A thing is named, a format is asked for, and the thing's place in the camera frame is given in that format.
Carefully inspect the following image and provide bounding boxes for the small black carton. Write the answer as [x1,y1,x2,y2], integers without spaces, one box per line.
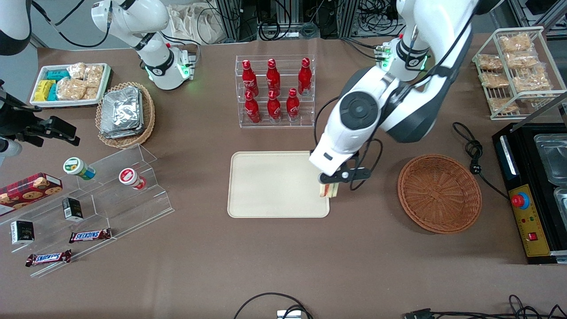
[62,197,84,222]
[10,220,35,245]

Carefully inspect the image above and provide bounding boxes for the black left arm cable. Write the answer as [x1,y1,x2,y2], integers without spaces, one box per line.
[313,95,383,192]

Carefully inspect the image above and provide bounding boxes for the red cookie box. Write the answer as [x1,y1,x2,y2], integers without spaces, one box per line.
[0,172,63,217]

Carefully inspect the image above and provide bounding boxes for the red lid yoghurt cup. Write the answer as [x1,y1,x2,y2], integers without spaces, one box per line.
[118,167,147,191]

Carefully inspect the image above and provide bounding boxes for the clear acrylic bottle rack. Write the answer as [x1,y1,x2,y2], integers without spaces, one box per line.
[235,54,316,129]

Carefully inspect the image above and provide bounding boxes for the beige plastic tray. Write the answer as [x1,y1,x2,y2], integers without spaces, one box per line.
[227,151,330,219]

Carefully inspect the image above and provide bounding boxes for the stack of foil containers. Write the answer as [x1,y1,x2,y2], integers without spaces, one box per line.
[100,86,144,139]

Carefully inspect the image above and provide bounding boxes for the Snickers chocolate bar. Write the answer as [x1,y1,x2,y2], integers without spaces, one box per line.
[25,249,72,267]
[69,228,113,244]

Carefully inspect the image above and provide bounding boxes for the black power cable with plug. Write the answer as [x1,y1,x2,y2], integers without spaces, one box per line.
[452,122,510,199]

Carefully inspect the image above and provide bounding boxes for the black cable bundle with connector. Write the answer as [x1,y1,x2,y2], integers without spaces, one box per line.
[404,294,567,319]

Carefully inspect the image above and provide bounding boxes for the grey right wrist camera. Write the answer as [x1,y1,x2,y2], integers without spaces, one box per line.
[0,138,21,167]

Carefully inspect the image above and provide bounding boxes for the white plastic bag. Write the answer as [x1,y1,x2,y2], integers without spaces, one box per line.
[166,4,226,45]

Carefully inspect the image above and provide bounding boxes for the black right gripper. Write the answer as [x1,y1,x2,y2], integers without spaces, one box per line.
[0,98,81,148]

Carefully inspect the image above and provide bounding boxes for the black looped cable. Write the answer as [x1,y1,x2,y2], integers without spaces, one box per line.
[233,292,313,319]

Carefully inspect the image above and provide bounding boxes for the round brown wicker basket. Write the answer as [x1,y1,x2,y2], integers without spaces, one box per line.
[397,153,482,234]

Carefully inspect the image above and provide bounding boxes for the grey metal bar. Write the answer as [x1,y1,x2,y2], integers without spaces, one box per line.
[522,90,567,121]

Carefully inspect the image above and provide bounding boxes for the black base cables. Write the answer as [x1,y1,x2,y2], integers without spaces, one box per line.
[340,37,387,61]

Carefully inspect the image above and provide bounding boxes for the black food warmer appliance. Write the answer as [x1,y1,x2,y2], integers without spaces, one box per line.
[492,122,567,265]

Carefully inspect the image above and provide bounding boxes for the bagged fried snack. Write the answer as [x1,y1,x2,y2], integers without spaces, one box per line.
[487,97,520,114]
[478,54,503,71]
[505,51,540,70]
[480,72,510,88]
[498,33,532,54]
[512,66,554,93]

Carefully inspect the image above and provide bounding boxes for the red cola bottle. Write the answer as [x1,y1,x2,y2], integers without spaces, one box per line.
[286,88,301,122]
[298,58,313,96]
[241,60,259,97]
[267,90,282,123]
[266,58,281,96]
[245,90,262,124]

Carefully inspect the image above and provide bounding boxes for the white wire rack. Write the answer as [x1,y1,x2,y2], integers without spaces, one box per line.
[472,27,567,121]

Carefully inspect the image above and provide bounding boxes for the yellow snack packet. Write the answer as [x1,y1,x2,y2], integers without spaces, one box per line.
[34,80,56,101]

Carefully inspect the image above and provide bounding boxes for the steel food pan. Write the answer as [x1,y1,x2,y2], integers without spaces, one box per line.
[534,132,567,186]
[554,186,567,229]

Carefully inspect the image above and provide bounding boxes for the clear acrylic step display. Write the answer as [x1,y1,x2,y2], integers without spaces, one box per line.
[0,144,175,278]

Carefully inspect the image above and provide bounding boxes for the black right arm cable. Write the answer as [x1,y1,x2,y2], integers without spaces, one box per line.
[31,0,113,48]

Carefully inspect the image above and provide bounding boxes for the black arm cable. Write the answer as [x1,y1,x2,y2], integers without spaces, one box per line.
[31,0,113,48]
[313,95,383,192]

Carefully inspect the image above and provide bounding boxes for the white rectangular snack tray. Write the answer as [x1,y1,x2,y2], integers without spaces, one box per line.
[30,63,112,108]

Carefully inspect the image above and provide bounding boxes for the green lid yoghurt cup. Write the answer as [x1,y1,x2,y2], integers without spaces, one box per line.
[62,157,96,181]

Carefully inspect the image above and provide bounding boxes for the light wicker basket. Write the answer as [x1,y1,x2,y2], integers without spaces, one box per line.
[95,82,156,149]

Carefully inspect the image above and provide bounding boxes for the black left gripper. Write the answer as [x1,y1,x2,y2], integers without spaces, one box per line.
[317,167,371,197]

